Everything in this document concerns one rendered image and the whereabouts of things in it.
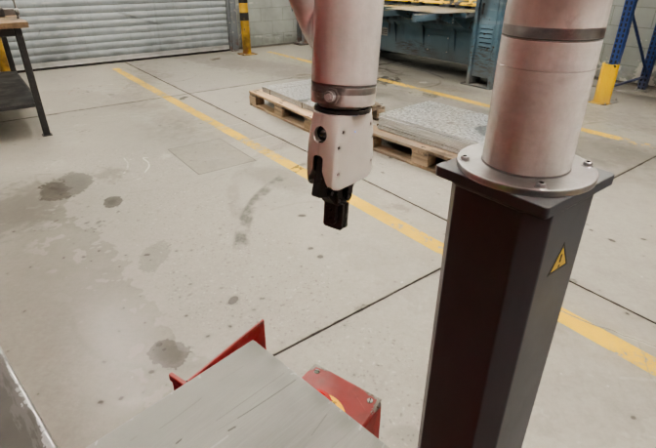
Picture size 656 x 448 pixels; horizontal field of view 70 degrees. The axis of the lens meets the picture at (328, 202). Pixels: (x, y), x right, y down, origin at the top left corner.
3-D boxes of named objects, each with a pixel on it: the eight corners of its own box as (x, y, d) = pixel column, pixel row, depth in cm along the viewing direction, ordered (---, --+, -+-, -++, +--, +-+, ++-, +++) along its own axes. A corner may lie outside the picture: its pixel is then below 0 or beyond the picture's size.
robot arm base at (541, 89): (505, 139, 80) (525, 23, 71) (622, 174, 66) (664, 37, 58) (430, 164, 69) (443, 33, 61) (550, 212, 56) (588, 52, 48)
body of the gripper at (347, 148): (346, 108, 55) (340, 196, 59) (387, 98, 62) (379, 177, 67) (296, 99, 58) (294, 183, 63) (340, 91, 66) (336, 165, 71)
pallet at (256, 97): (385, 119, 436) (385, 103, 429) (312, 135, 395) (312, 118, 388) (313, 94, 524) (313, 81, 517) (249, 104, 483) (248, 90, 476)
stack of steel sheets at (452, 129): (540, 143, 331) (543, 128, 326) (490, 166, 295) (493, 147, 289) (427, 113, 400) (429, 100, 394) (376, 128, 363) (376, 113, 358)
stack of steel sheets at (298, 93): (371, 102, 432) (371, 97, 430) (314, 113, 400) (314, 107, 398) (312, 83, 505) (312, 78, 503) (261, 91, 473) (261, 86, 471)
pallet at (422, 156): (554, 164, 336) (559, 144, 329) (493, 195, 289) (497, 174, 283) (424, 125, 417) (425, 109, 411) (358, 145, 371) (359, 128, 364)
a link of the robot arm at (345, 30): (305, 75, 63) (318, 86, 55) (307, -33, 58) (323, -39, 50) (363, 76, 65) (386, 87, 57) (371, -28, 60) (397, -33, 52)
